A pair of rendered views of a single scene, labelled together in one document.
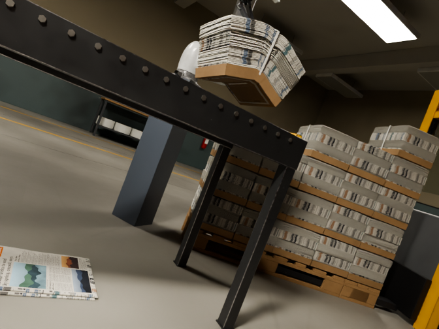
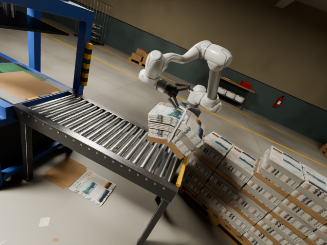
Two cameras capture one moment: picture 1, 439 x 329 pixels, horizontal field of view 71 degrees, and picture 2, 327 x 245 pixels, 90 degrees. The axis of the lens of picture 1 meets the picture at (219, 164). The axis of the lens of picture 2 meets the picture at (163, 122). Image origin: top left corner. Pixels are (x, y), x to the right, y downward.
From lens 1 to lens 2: 1.22 m
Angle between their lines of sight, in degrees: 44
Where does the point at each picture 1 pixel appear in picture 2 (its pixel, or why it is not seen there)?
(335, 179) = (273, 198)
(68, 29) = (65, 134)
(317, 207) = (252, 208)
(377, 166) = (320, 208)
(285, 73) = (187, 143)
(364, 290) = not seen: outside the picture
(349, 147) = (293, 182)
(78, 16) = (209, 28)
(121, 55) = (81, 144)
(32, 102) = (182, 75)
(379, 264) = not seen: outside the picture
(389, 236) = not seen: outside the picture
